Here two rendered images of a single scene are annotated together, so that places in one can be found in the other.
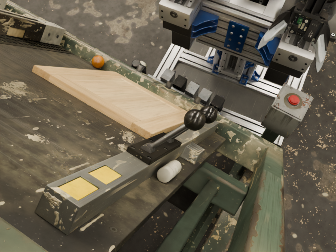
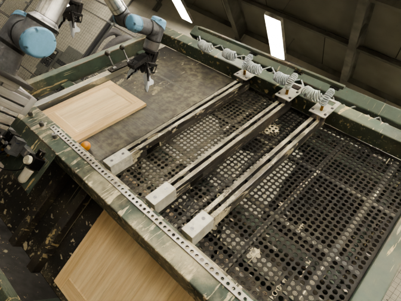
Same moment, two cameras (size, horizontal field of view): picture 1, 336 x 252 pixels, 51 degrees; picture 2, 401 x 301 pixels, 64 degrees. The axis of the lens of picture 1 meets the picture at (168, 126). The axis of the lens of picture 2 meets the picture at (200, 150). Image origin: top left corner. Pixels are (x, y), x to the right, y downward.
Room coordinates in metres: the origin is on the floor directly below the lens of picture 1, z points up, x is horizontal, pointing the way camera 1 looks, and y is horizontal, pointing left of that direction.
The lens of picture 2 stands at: (2.51, 0.70, 1.17)
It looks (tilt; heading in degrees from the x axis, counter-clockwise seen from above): 2 degrees up; 177
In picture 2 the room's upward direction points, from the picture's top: 35 degrees clockwise
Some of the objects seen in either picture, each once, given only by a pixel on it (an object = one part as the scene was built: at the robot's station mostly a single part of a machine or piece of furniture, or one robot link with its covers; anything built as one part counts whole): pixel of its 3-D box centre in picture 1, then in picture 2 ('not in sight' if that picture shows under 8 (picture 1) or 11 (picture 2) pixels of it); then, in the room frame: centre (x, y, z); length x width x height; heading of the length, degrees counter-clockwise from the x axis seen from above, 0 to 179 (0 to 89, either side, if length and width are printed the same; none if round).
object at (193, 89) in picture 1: (179, 92); (8, 145); (0.79, -0.05, 0.69); 0.50 x 0.14 x 0.24; 58
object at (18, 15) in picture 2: not in sight; (22, 30); (1.17, -0.10, 1.20); 0.13 x 0.12 x 0.14; 52
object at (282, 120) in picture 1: (285, 112); not in sight; (0.62, -0.46, 0.84); 0.12 x 0.12 x 0.18; 58
